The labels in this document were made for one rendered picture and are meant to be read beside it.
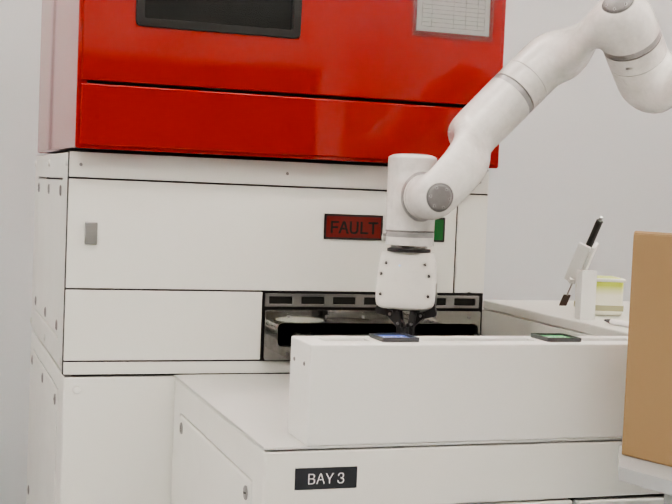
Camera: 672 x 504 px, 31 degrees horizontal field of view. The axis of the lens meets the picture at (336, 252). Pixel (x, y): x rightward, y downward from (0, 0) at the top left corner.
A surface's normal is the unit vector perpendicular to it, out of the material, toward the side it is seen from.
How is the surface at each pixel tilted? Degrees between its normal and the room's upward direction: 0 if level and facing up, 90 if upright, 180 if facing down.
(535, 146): 90
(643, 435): 90
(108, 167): 90
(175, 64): 90
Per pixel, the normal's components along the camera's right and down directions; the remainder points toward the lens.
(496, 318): -0.95, -0.02
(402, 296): -0.25, 0.01
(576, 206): 0.32, 0.07
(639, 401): -0.80, 0.00
